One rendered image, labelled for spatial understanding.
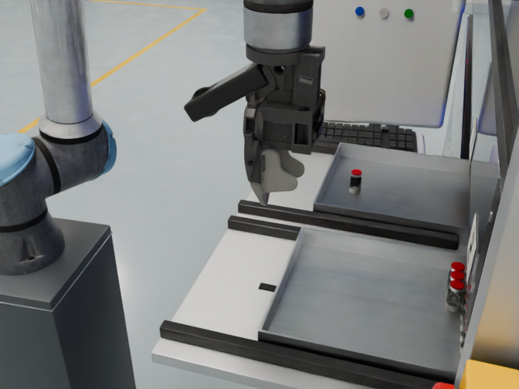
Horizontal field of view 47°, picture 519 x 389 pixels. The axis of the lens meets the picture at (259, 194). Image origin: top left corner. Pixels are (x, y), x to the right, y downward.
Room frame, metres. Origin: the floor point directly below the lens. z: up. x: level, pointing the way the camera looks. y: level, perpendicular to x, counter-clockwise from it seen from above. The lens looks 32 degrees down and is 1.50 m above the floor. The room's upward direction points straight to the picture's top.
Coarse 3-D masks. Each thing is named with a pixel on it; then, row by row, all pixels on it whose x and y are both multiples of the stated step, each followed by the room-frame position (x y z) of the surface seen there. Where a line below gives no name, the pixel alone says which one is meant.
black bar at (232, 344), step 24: (168, 336) 0.61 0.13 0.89; (192, 336) 0.60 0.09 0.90; (216, 336) 0.60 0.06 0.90; (264, 360) 0.57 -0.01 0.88; (288, 360) 0.56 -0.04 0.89; (312, 360) 0.56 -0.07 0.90; (336, 360) 0.56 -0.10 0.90; (384, 384) 0.52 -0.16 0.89; (408, 384) 0.52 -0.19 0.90; (432, 384) 0.52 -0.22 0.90
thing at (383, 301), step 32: (320, 256) 0.80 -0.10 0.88; (352, 256) 0.80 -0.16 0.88; (384, 256) 0.80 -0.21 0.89; (416, 256) 0.78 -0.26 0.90; (448, 256) 0.77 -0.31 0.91; (288, 288) 0.72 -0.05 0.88; (320, 288) 0.72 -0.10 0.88; (352, 288) 0.72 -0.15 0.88; (384, 288) 0.72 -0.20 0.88; (416, 288) 0.72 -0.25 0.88; (288, 320) 0.65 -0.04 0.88; (320, 320) 0.65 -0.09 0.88; (352, 320) 0.65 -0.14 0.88; (384, 320) 0.65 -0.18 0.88; (416, 320) 0.65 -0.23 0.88; (448, 320) 0.65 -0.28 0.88; (320, 352) 0.57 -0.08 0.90; (352, 352) 0.56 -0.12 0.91; (384, 352) 0.59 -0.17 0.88; (416, 352) 0.59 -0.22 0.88; (448, 352) 0.59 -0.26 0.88
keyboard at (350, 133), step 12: (324, 132) 1.40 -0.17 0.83; (336, 132) 1.40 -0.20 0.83; (348, 132) 1.40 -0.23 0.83; (360, 132) 1.40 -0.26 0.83; (372, 132) 1.40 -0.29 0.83; (384, 132) 1.42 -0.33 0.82; (396, 132) 1.40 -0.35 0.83; (408, 132) 1.40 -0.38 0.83; (360, 144) 1.33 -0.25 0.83; (372, 144) 1.35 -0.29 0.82; (384, 144) 1.35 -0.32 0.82; (396, 144) 1.33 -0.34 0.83; (408, 144) 1.33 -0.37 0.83
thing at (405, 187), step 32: (352, 160) 1.15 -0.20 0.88; (384, 160) 1.14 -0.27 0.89; (416, 160) 1.12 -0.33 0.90; (448, 160) 1.10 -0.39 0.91; (320, 192) 0.96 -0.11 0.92; (384, 192) 1.01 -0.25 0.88; (416, 192) 1.01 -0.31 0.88; (448, 192) 1.01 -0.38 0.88; (416, 224) 0.87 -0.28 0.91; (448, 224) 0.85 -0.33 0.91
